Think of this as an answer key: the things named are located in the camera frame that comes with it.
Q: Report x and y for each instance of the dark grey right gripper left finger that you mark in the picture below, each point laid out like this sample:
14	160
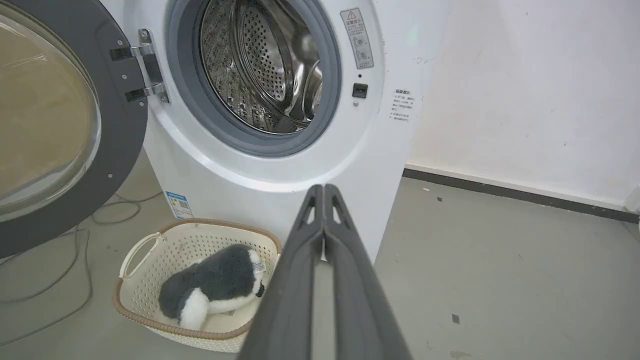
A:
285	300

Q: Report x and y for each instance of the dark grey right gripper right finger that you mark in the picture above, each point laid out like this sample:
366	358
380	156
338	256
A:
360	300

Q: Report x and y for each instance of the white front-load washing machine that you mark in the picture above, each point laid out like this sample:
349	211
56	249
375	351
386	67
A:
280	160

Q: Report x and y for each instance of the silver door hinge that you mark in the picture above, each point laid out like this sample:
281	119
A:
150	65

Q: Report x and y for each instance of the grey round washing machine door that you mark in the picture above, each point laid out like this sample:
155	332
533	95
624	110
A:
65	125

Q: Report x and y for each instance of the grey and white plush toy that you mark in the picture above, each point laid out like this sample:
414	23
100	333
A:
210	287

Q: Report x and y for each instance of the cream perforated laundry basket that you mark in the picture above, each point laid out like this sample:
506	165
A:
150	280

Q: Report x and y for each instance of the blue energy label sticker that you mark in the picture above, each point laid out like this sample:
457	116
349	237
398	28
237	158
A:
179	204

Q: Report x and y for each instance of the grey warning label sticker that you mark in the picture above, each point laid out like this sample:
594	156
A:
357	38

